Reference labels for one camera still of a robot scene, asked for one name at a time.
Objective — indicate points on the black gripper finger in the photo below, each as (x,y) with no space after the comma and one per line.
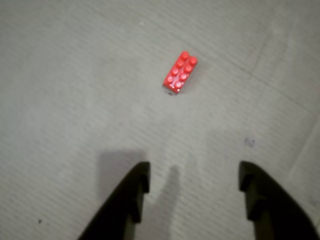
(120,210)
(277,215)

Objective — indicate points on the brown corrugated cardboard sheet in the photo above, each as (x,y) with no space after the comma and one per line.
(75,75)

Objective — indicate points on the red lego block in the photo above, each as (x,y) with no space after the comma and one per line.
(180,72)

